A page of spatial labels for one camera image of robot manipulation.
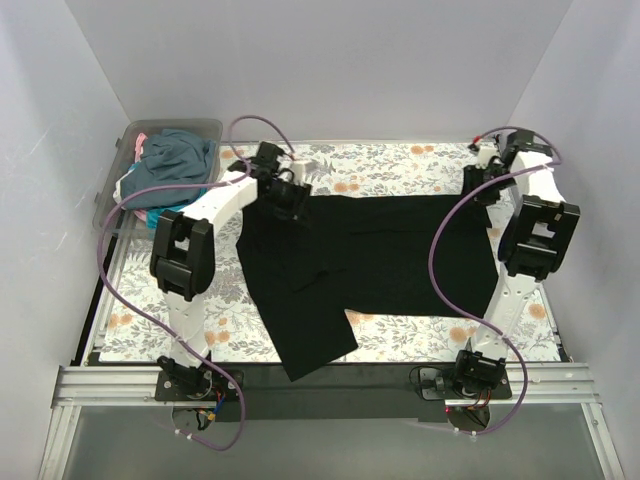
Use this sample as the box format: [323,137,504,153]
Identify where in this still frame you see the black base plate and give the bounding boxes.
[410,365,512,403]
[154,371,239,402]

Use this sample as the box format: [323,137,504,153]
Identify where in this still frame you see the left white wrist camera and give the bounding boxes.
[289,159,316,184]

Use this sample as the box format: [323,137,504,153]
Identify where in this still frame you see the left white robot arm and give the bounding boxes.
[150,142,311,400]

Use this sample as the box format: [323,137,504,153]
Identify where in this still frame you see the turquoise shirt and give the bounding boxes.
[144,210,160,230]

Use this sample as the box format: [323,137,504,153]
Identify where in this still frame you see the floral table mat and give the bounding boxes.
[94,143,560,363]

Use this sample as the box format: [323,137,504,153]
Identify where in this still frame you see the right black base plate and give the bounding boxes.
[410,365,512,403]

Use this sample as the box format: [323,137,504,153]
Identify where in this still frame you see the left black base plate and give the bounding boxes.
[154,371,239,402]

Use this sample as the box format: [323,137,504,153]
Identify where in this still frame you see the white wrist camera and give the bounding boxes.
[289,159,316,184]
[468,138,499,169]

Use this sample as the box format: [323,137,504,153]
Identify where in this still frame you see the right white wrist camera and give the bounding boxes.
[468,138,499,169]

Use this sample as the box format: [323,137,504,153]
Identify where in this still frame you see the teal blue shirt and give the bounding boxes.
[113,129,216,210]

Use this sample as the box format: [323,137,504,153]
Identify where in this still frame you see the clear plastic bin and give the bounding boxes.
[93,118,223,238]

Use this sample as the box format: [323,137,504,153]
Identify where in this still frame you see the aluminium frame rail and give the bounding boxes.
[39,362,624,479]

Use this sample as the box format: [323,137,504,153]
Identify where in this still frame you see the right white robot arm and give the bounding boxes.
[452,128,581,398]

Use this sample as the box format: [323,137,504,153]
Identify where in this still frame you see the black t-shirt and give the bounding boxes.
[236,195,497,381]

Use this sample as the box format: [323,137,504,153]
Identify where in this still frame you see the pink white garment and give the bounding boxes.
[134,133,148,163]

